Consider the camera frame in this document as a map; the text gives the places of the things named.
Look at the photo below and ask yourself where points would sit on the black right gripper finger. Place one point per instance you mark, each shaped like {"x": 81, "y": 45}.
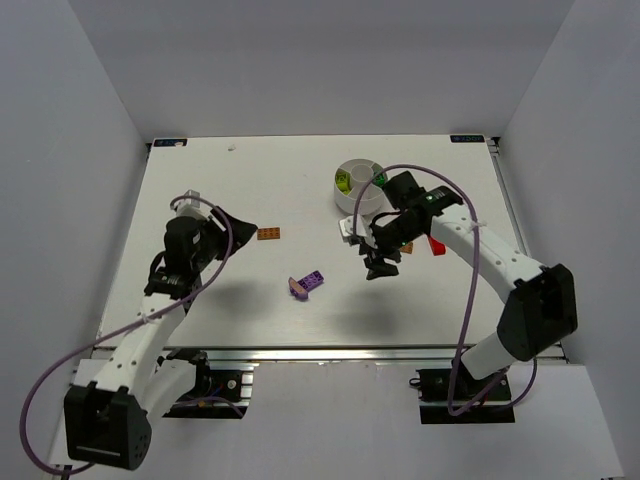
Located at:
{"x": 369, "y": 254}
{"x": 379, "y": 268}

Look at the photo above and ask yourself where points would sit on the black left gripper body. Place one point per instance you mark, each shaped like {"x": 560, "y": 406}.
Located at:
{"x": 220, "y": 232}

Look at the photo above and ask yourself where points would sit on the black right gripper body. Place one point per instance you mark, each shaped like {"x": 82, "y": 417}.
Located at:
{"x": 379, "y": 251}

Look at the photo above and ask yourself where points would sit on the orange lego plate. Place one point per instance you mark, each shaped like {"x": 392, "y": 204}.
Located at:
{"x": 270, "y": 233}

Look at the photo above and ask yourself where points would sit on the lime green sloped lego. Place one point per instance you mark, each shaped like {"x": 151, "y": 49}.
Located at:
{"x": 342, "y": 177}

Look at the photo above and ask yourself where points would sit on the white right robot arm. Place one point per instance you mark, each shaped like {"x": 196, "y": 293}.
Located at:
{"x": 455, "y": 223}

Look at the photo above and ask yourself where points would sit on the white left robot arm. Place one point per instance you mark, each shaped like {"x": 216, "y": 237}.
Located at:
{"x": 109, "y": 420}

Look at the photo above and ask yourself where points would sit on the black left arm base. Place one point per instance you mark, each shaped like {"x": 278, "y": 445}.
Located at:
{"x": 220, "y": 391}

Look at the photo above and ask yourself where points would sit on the red curved lego brick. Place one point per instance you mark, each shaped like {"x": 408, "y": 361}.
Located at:
{"x": 437, "y": 247}

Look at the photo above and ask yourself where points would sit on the white round divided container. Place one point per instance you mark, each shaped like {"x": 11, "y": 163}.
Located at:
{"x": 362, "y": 173}

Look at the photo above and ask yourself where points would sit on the purple lego assembly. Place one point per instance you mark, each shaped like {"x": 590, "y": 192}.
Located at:
{"x": 300, "y": 288}

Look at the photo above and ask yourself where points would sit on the blue label sticker right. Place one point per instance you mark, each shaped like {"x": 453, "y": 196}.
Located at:
{"x": 467, "y": 138}

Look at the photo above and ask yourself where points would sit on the blue label sticker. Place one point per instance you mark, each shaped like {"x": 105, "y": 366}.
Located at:
{"x": 467, "y": 138}
{"x": 170, "y": 142}

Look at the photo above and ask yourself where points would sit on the blue label sticker left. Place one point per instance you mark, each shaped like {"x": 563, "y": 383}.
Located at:
{"x": 170, "y": 142}

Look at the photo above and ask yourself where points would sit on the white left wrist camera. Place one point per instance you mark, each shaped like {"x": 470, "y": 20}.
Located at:
{"x": 188, "y": 205}

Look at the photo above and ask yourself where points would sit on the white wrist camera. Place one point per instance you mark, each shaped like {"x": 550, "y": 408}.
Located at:
{"x": 352, "y": 232}
{"x": 188, "y": 205}

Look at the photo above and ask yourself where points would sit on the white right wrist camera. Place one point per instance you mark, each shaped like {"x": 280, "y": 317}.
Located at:
{"x": 352, "y": 232}

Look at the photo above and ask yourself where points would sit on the aluminium table front rail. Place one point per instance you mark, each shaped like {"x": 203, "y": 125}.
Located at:
{"x": 308, "y": 354}

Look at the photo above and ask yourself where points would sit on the aluminium table rail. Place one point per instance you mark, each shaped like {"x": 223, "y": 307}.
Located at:
{"x": 308, "y": 354}
{"x": 515, "y": 210}

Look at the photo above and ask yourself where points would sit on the aluminium table right rail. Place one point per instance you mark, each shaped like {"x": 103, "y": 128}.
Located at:
{"x": 515, "y": 210}

